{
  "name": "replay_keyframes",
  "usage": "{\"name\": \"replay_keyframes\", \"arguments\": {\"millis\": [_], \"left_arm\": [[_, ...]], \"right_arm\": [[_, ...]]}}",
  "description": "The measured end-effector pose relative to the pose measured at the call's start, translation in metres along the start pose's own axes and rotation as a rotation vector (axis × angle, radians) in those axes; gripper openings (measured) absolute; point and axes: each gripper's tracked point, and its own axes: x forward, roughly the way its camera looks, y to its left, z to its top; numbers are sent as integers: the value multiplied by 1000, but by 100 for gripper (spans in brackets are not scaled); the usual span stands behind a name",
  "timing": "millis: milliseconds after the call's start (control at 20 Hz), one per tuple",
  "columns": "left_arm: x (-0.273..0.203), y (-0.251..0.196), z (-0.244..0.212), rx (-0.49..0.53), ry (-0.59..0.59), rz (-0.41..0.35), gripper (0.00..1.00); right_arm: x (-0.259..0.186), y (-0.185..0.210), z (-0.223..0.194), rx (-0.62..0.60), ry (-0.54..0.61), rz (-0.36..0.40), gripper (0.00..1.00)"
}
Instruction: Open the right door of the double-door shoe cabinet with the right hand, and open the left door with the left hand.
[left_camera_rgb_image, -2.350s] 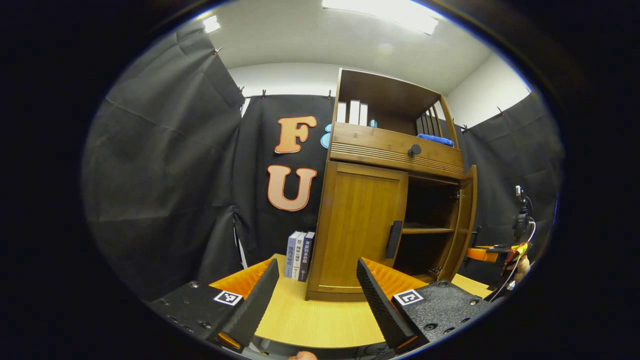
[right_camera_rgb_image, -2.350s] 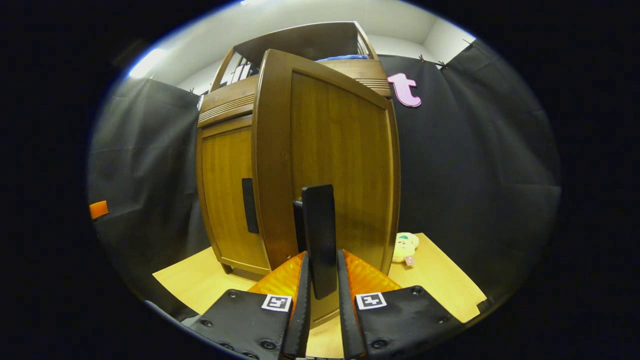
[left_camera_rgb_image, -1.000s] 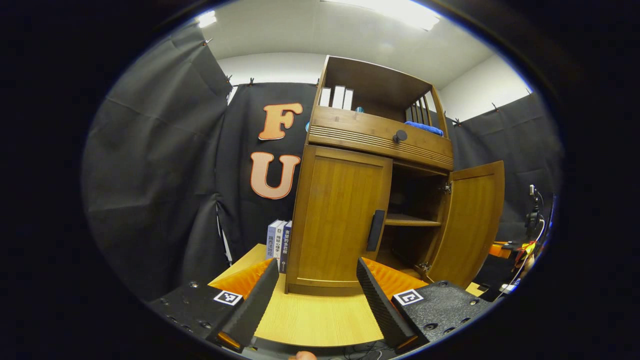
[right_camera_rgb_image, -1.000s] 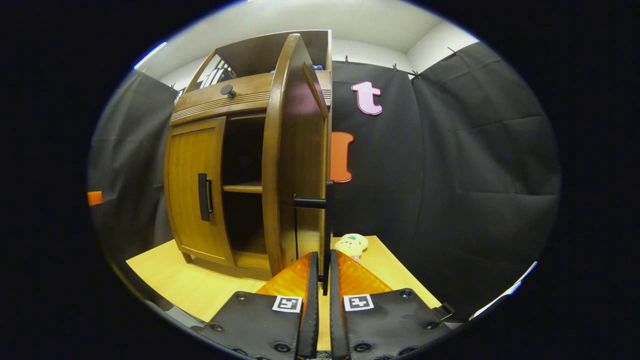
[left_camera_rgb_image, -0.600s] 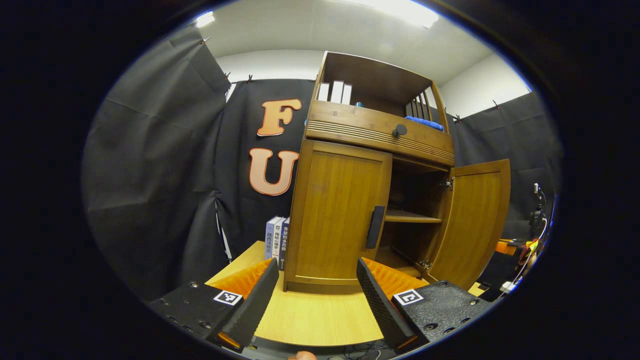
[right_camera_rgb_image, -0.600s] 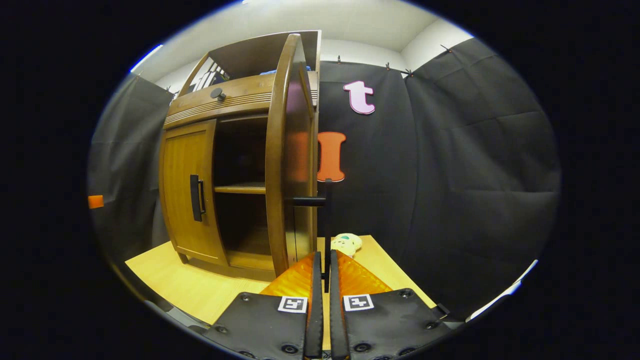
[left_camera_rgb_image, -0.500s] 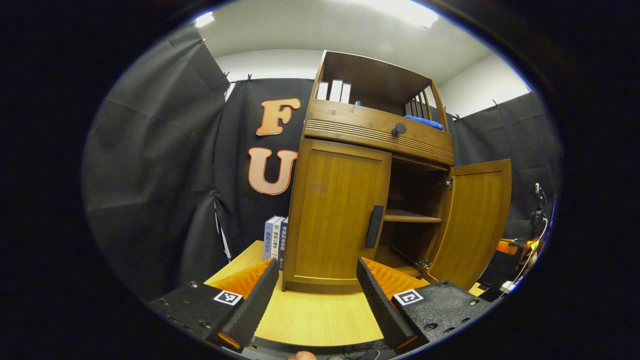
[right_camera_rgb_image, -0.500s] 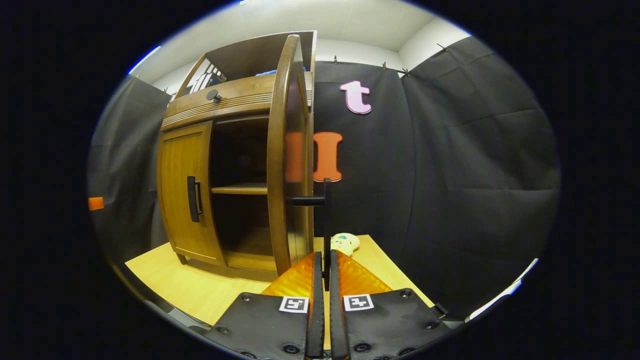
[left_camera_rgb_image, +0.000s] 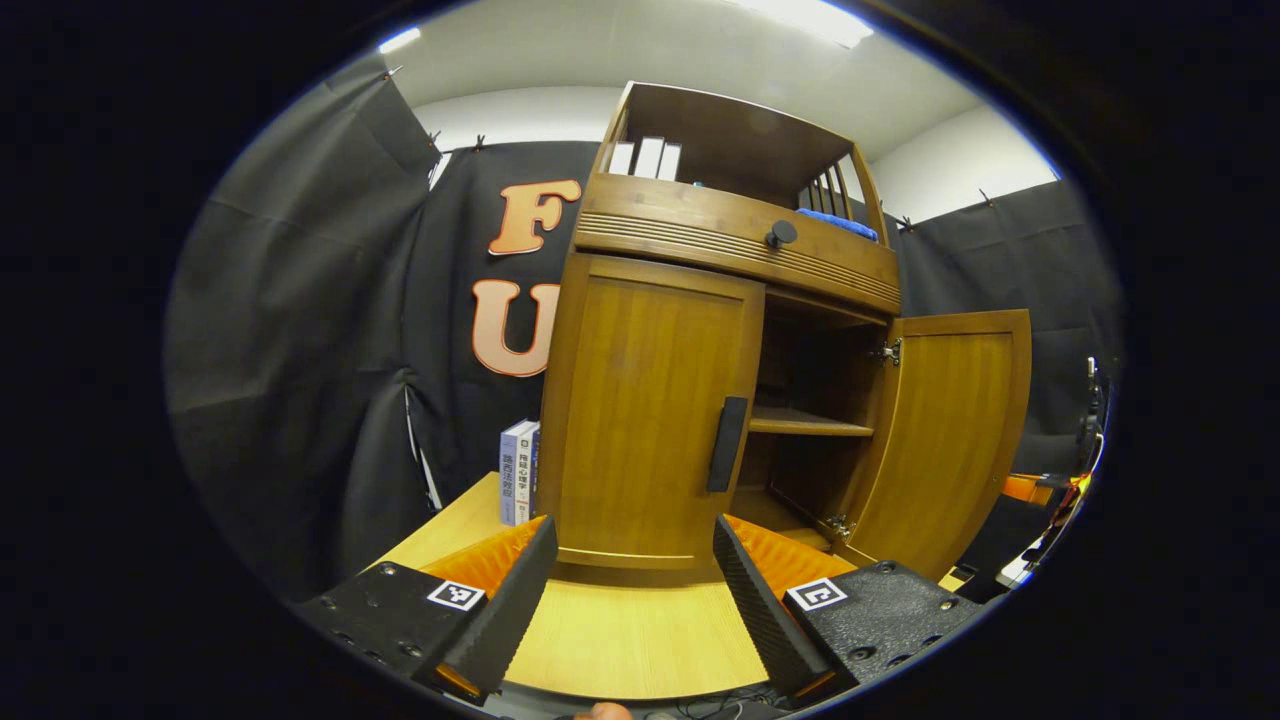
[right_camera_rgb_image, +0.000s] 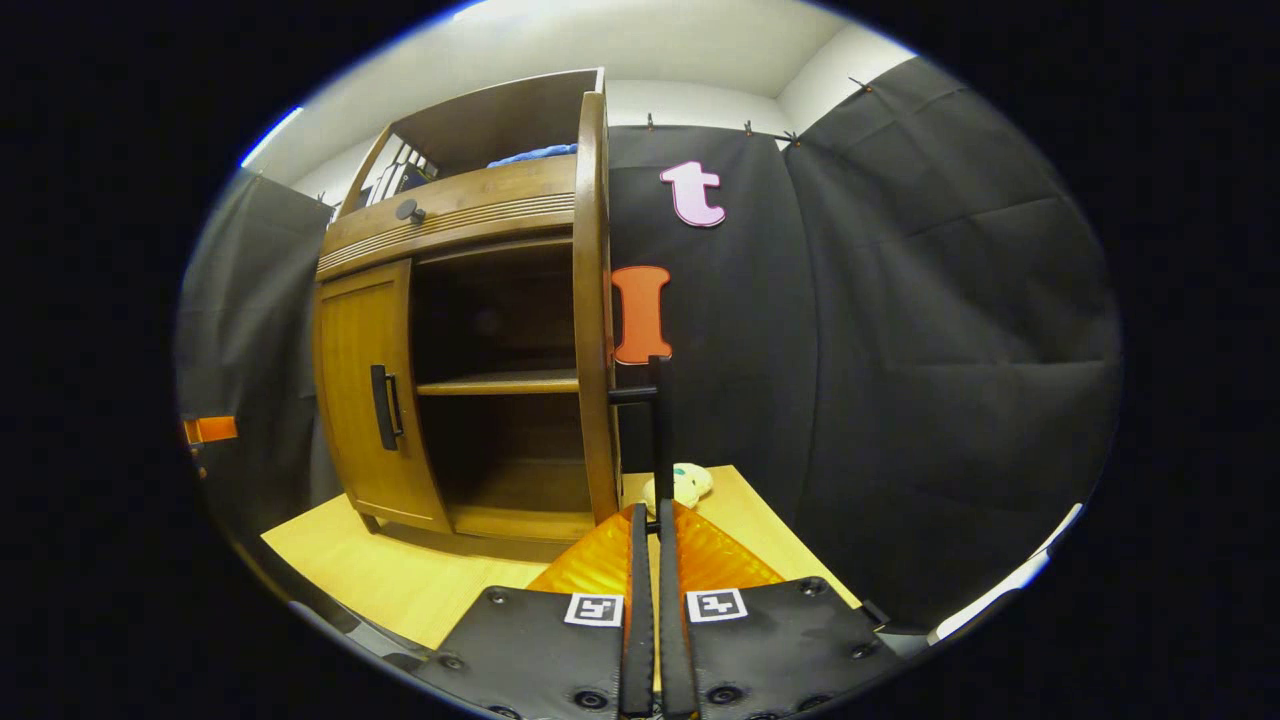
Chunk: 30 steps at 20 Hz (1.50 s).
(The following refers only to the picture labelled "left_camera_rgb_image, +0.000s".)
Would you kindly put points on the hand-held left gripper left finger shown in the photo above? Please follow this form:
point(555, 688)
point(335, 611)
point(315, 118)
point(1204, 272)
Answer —
point(515, 610)

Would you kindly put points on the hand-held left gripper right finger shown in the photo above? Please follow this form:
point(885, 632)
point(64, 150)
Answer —
point(760, 610)

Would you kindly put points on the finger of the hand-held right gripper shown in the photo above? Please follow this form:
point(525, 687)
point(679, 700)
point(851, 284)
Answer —
point(1028, 488)

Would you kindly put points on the wooden shoe cabinet door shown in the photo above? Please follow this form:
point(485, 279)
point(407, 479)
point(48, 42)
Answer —
point(940, 440)
point(640, 400)

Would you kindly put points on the wooden double-door shoe cabinet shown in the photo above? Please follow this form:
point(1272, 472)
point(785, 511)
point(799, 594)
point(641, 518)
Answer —
point(740, 140)

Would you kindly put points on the silver door hinge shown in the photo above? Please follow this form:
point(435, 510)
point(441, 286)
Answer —
point(840, 527)
point(891, 352)

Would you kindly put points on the wooden cabinet drawer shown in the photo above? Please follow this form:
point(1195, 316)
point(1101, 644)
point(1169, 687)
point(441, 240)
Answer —
point(680, 220)

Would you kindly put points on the lavender paperback book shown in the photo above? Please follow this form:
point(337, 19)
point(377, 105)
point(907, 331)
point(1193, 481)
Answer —
point(508, 475)

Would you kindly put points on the white blue-lettered book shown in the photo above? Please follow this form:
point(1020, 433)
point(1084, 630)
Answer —
point(524, 475)

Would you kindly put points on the wooden inner shelf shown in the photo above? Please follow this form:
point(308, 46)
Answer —
point(810, 422)

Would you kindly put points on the blue folded towel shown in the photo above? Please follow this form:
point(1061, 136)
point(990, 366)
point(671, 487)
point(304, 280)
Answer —
point(840, 224)

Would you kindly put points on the black backdrop cloth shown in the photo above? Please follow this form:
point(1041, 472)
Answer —
point(300, 350)

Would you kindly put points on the black round drawer knob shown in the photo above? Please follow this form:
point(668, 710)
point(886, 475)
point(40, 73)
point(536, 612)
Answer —
point(781, 235)

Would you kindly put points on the large ceiling light panel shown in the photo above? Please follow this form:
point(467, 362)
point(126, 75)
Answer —
point(810, 20)

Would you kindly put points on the narrow ceiling light strip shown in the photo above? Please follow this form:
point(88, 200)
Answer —
point(400, 40)

